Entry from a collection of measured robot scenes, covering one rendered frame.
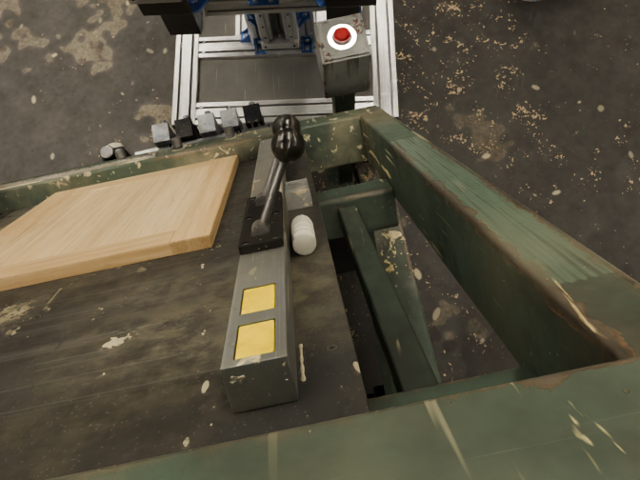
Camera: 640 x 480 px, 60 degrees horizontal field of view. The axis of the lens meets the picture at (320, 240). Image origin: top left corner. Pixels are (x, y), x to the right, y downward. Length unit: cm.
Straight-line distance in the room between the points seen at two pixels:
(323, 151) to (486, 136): 115
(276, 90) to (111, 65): 82
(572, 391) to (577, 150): 222
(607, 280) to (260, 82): 188
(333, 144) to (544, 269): 93
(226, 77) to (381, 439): 206
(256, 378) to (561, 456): 25
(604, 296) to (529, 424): 20
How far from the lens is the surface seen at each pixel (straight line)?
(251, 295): 51
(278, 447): 23
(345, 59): 137
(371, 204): 101
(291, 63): 222
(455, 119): 237
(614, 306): 40
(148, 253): 80
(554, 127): 245
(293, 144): 59
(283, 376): 41
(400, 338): 57
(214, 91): 221
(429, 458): 22
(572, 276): 44
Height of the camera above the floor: 208
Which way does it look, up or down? 75 degrees down
